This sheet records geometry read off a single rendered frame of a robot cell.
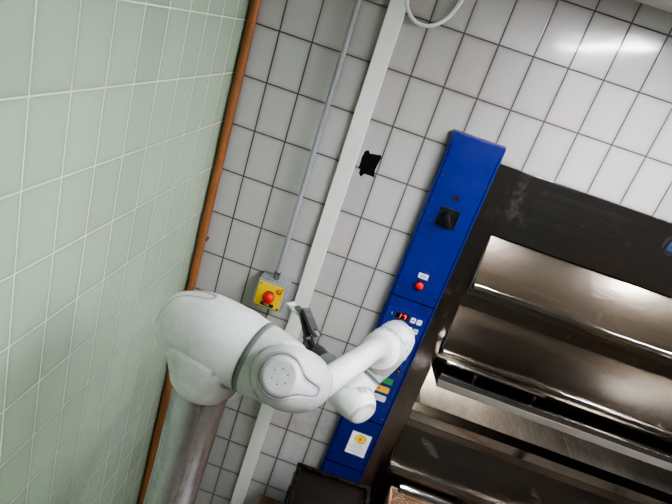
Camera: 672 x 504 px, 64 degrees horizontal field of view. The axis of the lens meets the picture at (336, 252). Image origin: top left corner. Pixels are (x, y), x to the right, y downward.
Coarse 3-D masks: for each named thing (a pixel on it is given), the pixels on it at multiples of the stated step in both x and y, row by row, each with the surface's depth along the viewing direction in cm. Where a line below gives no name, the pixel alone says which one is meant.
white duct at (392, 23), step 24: (408, 0) 145; (384, 24) 148; (384, 48) 150; (384, 72) 153; (360, 96) 156; (360, 120) 158; (360, 144) 161; (336, 192) 167; (336, 216) 170; (312, 264) 177; (312, 288) 180; (264, 408) 201; (264, 432) 205; (240, 480) 215
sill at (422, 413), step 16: (416, 416) 194; (432, 416) 193; (448, 416) 196; (448, 432) 194; (464, 432) 193; (480, 432) 193; (496, 432) 196; (496, 448) 193; (512, 448) 192; (528, 448) 193; (544, 448) 196; (544, 464) 192; (560, 464) 191; (576, 464) 194; (592, 480) 191; (608, 480) 191; (624, 480) 194; (624, 496) 191; (640, 496) 190; (656, 496) 191
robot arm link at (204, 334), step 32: (160, 320) 93; (192, 320) 90; (224, 320) 90; (256, 320) 92; (192, 352) 90; (224, 352) 88; (192, 384) 92; (224, 384) 91; (192, 416) 96; (160, 448) 101; (192, 448) 99; (160, 480) 102; (192, 480) 103
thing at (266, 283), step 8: (264, 272) 181; (264, 280) 176; (272, 280) 177; (280, 280) 179; (288, 280) 181; (256, 288) 178; (264, 288) 177; (272, 288) 176; (280, 288) 176; (288, 288) 180; (256, 296) 178; (280, 296) 177; (256, 304) 180; (264, 304) 179; (272, 304) 179; (280, 304) 178
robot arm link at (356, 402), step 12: (348, 384) 139; (360, 384) 139; (372, 384) 141; (336, 396) 139; (348, 396) 137; (360, 396) 137; (372, 396) 139; (336, 408) 140; (348, 408) 136; (360, 408) 136; (372, 408) 138; (360, 420) 138
